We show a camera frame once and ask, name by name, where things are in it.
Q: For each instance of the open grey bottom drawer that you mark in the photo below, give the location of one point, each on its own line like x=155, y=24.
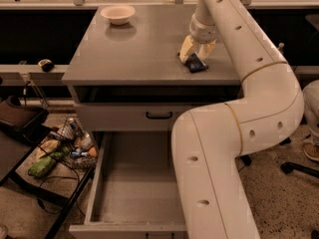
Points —
x=134, y=193

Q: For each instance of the black tape measure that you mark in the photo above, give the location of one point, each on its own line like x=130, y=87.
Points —
x=46, y=65

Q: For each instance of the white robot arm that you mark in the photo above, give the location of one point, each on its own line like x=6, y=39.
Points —
x=206, y=141

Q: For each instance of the white paper bowl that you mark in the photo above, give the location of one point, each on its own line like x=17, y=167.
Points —
x=118, y=14

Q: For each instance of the black chair base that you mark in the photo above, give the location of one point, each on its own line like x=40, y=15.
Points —
x=288, y=167

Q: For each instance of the green snack bag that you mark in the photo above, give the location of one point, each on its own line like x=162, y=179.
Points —
x=43, y=165

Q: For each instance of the closed grey middle drawer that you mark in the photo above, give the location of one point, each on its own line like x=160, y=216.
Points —
x=126, y=117

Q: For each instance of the grey drawer cabinet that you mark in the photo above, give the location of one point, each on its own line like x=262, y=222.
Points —
x=138, y=64

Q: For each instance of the black power adapter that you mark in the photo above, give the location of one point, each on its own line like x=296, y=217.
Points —
x=246, y=160

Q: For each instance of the person's shoe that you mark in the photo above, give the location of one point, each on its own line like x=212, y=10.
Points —
x=311, y=151

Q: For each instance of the black drawer handle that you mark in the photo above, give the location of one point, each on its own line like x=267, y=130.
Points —
x=158, y=116

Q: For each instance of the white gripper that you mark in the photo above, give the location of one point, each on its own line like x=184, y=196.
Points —
x=202, y=31

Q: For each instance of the black side cart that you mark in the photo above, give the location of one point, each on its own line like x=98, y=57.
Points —
x=22, y=130

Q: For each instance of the yellow chip bag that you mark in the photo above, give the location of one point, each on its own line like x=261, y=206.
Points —
x=46, y=148

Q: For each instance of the dark blue snack bar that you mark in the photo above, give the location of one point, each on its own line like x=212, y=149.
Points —
x=195, y=64

